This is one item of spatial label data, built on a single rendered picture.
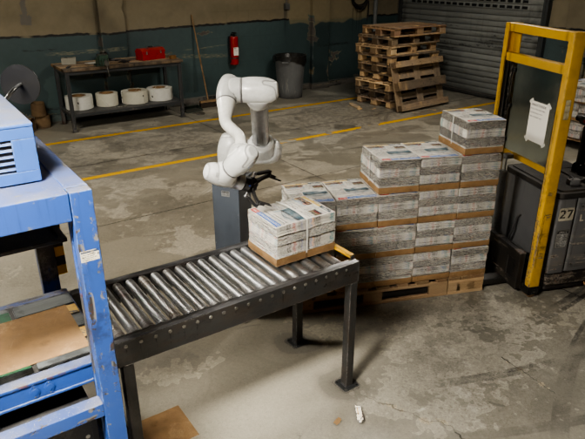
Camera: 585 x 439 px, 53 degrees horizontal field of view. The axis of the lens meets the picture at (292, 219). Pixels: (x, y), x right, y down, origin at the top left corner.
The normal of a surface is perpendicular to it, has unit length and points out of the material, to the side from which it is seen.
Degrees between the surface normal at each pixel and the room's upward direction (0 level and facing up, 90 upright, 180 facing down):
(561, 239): 90
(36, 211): 90
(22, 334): 0
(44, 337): 0
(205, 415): 0
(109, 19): 90
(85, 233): 90
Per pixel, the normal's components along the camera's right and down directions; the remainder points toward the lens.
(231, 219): -0.34, 0.37
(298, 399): 0.00, -0.92
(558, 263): 0.23, 0.39
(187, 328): 0.56, 0.33
